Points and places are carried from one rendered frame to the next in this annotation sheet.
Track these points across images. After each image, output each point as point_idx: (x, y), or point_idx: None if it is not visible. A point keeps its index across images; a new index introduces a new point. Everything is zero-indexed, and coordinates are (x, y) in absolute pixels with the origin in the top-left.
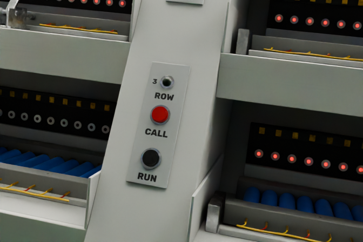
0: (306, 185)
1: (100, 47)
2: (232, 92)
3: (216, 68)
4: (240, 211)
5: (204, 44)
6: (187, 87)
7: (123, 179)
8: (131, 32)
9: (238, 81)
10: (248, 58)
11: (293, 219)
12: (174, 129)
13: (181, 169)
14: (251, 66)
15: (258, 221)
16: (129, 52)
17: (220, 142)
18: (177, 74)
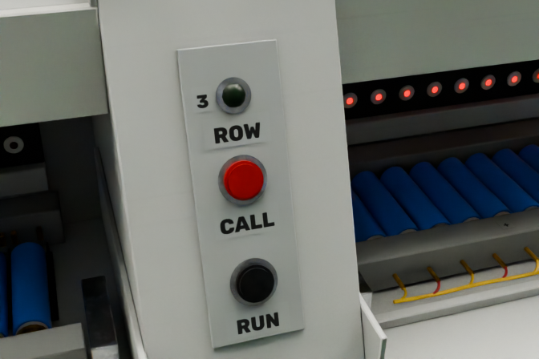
0: (407, 135)
1: (7, 39)
2: (364, 66)
3: (334, 30)
4: (383, 268)
5: None
6: (282, 94)
7: (206, 345)
8: None
9: (376, 42)
10: None
11: (472, 248)
12: (285, 201)
13: (321, 278)
14: (403, 2)
15: (415, 271)
16: (103, 38)
17: None
18: (253, 68)
